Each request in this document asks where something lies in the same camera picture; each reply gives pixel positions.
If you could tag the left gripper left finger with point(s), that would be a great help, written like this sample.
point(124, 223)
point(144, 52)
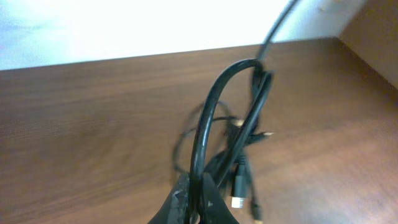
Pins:
point(173, 211)

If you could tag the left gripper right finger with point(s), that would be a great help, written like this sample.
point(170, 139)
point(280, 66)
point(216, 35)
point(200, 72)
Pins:
point(212, 208)

